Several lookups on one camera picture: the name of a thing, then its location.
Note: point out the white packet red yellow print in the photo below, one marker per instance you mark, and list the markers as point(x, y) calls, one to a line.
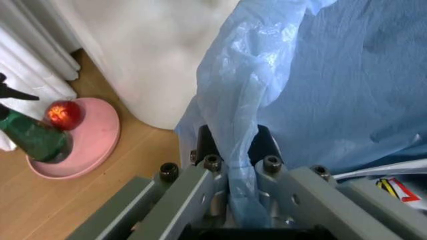
point(398, 190)

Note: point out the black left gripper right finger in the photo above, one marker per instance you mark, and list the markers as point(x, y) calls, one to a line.
point(300, 195)

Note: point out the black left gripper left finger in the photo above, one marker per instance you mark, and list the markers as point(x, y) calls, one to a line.
point(187, 190)

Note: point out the blue plastic trash bag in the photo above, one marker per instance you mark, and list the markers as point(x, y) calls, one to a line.
point(333, 82)

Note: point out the red apple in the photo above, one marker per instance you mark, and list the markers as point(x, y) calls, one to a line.
point(65, 115)

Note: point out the green spray bottle black nozzle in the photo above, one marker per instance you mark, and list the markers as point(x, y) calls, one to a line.
point(36, 137)

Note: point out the pink round plate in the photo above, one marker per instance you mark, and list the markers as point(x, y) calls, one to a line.
point(96, 147)

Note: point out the white pleated curtain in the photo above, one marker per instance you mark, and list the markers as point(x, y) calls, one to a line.
point(26, 55)

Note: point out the white bed sheet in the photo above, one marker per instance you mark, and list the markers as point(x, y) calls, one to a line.
point(150, 50)

